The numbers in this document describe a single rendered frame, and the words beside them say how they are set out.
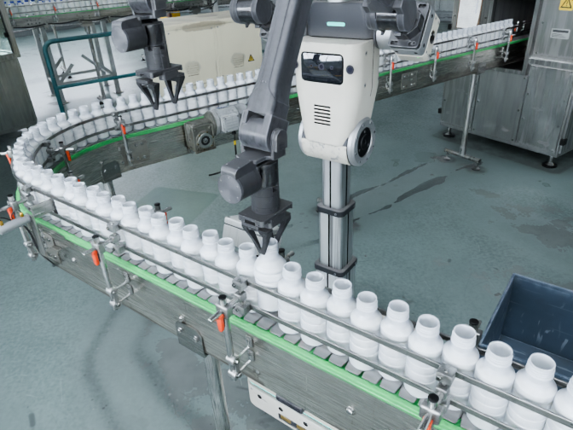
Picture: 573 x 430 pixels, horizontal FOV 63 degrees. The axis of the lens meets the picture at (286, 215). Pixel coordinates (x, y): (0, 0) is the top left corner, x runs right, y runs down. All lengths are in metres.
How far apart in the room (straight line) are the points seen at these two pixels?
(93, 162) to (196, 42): 2.86
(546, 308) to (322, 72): 0.89
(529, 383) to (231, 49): 4.68
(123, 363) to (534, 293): 1.88
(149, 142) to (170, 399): 1.22
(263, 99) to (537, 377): 0.63
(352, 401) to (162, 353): 1.63
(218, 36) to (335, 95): 3.73
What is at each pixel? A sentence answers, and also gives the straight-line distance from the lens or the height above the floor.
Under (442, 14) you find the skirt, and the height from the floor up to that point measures 0.16.
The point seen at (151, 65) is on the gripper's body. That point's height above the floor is 1.50.
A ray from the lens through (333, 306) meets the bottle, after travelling 0.92.
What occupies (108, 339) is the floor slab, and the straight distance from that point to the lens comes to 2.70.
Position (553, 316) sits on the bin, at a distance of 1.44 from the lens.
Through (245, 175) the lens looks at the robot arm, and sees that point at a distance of 0.83.
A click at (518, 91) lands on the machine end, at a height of 0.60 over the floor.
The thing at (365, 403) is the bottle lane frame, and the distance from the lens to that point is 1.00.
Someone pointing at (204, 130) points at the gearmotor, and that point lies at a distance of 2.41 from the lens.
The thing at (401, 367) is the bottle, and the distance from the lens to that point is 0.94.
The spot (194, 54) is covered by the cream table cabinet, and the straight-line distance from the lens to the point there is 4.98.
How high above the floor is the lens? 1.73
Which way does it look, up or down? 29 degrees down
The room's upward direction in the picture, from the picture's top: 3 degrees counter-clockwise
